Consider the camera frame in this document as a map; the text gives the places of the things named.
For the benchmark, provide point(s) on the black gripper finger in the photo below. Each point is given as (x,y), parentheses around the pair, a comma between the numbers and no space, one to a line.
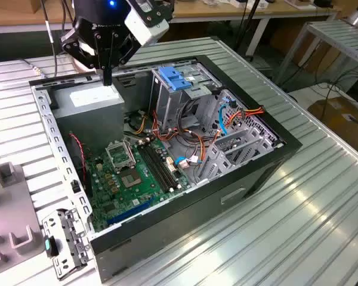
(77,50)
(125,50)

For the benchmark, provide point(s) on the grey metal disk bay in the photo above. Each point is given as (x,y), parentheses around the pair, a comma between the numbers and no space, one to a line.
(226,161)

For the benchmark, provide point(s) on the blue plastic cage latch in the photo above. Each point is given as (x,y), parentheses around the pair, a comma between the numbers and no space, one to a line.
(173,79)

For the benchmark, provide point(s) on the grey metal drive cage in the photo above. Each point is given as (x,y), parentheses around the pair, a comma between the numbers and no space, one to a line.
(167,104)

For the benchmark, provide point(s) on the grey power supply unit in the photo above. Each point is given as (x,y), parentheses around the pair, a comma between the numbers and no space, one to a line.
(89,125)

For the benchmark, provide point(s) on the wooden desk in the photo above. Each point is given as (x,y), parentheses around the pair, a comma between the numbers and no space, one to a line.
(211,12)

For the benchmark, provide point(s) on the black case fan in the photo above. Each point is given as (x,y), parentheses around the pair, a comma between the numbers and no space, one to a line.
(77,161)

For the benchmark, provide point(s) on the black RAM slot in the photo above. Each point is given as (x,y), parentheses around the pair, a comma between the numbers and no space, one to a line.
(164,167)
(155,169)

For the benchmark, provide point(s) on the black tripod stand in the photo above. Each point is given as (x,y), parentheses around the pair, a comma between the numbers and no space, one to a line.
(247,18)

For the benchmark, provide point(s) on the CPU socket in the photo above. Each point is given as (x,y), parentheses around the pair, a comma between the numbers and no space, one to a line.
(130,178)

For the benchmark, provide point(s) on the green motherboard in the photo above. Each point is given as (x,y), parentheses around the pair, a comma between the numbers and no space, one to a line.
(149,193)

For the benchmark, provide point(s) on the blue expansion slot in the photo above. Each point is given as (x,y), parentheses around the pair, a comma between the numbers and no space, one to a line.
(128,213)

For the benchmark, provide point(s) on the grey parts rack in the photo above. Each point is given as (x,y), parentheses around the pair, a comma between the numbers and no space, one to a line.
(9,208)

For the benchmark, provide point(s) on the black PC case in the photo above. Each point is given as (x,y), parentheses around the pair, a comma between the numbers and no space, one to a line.
(182,220)

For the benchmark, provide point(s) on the black latch with teal tab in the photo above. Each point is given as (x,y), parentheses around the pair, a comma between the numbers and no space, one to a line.
(48,245)

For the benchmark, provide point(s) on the metal slat side table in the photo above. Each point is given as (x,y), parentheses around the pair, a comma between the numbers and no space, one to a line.
(337,35)

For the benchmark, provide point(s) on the cardboard box with label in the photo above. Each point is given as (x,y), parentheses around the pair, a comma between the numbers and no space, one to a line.
(340,119)

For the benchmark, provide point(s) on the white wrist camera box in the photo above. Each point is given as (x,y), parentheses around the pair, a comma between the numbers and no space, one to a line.
(143,26)

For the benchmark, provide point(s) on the metal slot bracket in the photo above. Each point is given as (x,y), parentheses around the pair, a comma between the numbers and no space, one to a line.
(68,235)

